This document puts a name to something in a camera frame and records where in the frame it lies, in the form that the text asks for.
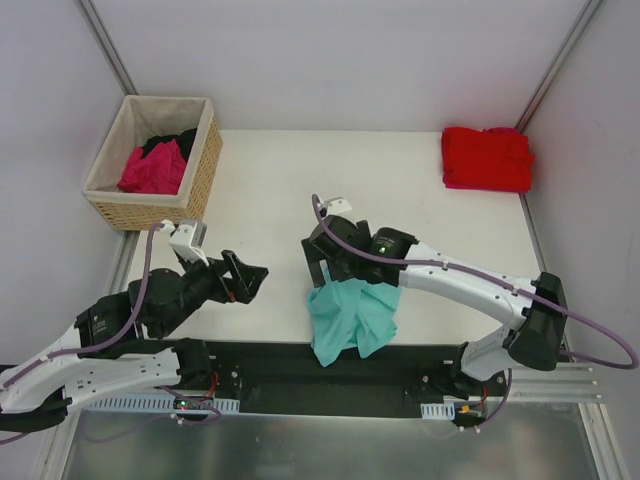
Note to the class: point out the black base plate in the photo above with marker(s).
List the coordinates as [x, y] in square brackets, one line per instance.
[287, 378]

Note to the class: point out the aluminium rail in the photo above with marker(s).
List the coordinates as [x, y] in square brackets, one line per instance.
[568, 383]

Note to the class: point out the red t shirt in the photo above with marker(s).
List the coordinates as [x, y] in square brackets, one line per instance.
[485, 157]

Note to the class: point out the grey cable duct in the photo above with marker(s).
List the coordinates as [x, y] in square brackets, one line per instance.
[438, 411]
[162, 403]

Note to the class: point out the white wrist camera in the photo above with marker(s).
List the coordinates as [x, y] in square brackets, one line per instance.
[336, 207]
[185, 239]

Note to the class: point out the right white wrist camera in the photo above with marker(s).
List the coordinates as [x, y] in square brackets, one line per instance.
[336, 207]

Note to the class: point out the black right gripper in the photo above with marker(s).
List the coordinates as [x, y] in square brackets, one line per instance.
[320, 261]

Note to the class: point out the wicker laundry basket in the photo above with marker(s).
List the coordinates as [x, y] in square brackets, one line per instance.
[140, 118]

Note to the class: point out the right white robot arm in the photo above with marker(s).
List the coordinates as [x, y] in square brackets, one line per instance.
[528, 310]

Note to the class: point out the black t shirt in basket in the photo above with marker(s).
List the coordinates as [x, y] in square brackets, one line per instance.
[184, 141]

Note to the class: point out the pink t shirt in basket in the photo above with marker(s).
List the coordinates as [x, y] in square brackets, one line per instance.
[159, 172]

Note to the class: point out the right grey cable duct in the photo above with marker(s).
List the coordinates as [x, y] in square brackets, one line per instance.
[438, 411]

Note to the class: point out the left aluminium frame post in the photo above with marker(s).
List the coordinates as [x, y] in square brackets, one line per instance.
[106, 45]

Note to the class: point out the aluminium frame post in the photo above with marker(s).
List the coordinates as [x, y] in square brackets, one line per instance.
[106, 45]
[568, 46]

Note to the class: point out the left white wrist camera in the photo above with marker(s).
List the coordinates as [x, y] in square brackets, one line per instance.
[185, 239]

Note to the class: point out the left grey cable duct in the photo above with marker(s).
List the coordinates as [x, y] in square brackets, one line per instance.
[162, 403]

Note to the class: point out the teal t shirt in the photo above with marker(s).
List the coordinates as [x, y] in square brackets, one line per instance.
[352, 314]

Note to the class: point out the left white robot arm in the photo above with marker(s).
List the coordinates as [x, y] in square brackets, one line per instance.
[121, 343]

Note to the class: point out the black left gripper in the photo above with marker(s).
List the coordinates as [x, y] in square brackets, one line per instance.
[232, 277]

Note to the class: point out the right aluminium frame post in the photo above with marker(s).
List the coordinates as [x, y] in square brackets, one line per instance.
[568, 46]

